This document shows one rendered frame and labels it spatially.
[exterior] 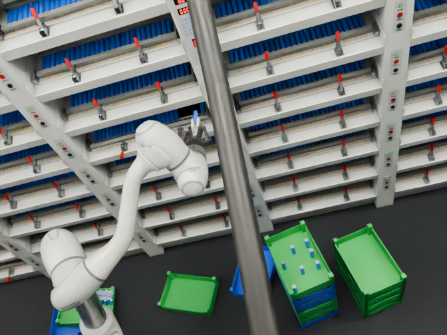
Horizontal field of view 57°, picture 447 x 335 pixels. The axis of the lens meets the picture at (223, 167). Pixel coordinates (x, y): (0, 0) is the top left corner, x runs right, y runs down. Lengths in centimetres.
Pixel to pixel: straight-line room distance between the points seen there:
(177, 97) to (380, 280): 123
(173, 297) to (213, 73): 213
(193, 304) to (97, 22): 159
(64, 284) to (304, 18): 121
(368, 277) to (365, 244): 17
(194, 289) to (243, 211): 210
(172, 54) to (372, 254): 131
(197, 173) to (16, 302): 198
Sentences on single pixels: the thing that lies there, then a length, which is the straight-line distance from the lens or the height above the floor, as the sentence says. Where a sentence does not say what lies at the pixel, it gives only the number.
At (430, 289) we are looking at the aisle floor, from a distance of 235.
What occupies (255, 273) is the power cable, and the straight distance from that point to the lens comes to 36.
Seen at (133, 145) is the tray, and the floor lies 94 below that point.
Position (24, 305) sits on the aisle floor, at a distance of 300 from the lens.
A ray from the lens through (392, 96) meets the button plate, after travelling 187.
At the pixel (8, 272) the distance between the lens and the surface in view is 303.
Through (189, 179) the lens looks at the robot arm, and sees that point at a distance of 132.
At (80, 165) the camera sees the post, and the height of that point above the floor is 92.
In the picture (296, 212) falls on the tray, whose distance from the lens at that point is 239.
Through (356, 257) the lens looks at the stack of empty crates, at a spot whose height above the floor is 24.
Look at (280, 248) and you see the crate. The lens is 198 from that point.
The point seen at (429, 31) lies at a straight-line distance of 174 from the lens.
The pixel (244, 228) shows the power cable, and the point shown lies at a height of 185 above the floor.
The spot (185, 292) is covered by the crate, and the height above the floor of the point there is 0.
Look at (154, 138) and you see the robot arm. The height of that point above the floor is 131.
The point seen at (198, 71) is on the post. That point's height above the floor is 125.
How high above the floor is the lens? 216
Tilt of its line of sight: 49 degrees down
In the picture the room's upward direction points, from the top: 23 degrees counter-clockwise
